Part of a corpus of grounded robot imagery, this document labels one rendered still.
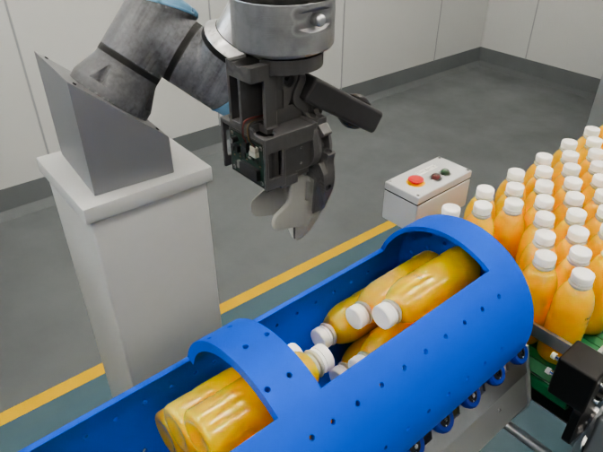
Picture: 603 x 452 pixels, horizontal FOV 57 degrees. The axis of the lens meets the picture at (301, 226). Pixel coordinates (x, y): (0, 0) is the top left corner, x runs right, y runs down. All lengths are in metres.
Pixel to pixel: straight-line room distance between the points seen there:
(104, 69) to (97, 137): 0.15
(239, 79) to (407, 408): 0.47
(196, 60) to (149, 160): 0.25
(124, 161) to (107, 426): 0.65
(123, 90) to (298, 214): 0.78
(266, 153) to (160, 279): 1.01
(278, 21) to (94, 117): 0.82
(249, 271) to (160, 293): 1.33
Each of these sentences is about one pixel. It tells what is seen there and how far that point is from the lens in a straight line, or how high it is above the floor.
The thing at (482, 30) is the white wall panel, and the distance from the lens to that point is 5.94.
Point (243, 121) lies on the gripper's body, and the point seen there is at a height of 1.54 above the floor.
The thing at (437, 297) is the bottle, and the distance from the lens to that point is 0.88.
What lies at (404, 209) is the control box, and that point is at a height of 1.05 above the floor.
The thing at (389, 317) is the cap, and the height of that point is 1.17.
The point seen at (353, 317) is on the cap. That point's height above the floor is 1.12.
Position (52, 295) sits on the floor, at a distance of 2.88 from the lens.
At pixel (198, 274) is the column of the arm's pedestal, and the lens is 1.53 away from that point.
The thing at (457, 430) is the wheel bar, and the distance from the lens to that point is 1.03.
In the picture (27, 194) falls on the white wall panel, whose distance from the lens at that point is 3.60.
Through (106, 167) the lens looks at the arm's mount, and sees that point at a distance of 1.29.
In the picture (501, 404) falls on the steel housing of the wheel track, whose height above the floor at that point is 0.89.
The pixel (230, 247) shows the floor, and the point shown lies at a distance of 2.96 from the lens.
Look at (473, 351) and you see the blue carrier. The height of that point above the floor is 1.15.
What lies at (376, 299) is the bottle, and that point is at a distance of 0.90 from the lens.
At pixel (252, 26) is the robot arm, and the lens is 0.47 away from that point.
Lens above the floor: 1.73
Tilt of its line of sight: 34 degrees down
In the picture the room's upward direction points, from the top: straight up
